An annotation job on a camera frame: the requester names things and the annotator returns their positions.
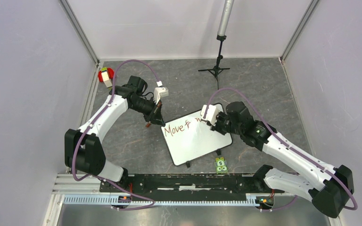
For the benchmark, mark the white whiteboard black frame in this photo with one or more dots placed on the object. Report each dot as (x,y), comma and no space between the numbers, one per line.
(189,137)

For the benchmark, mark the grey cylinder on stand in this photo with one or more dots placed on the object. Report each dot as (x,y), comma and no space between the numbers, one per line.
(227,8)

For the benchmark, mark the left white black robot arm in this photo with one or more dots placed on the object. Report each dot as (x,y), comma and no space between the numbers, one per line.
(83,147)

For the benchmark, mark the red multicolour toy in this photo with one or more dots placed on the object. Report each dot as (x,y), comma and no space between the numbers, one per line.
(106,76)

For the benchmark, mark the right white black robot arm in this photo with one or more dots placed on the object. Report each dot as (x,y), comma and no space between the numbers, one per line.
(327,187)

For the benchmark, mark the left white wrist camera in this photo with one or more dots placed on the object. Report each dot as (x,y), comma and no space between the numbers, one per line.
(159,92)

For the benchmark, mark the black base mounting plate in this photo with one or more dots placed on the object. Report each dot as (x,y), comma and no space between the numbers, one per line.
(195,187)

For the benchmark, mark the black tripod stand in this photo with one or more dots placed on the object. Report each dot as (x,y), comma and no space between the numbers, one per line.
(216,70)

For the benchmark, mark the aluminium frame rail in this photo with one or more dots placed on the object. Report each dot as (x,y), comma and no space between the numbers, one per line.
(92,202)

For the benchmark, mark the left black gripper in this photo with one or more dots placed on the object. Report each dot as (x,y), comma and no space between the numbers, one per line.
(156,111)

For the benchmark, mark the green toy block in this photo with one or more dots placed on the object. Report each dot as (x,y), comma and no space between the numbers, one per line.
(221,165)

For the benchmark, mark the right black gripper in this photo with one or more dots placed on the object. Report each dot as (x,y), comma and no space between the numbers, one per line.
(216,127)

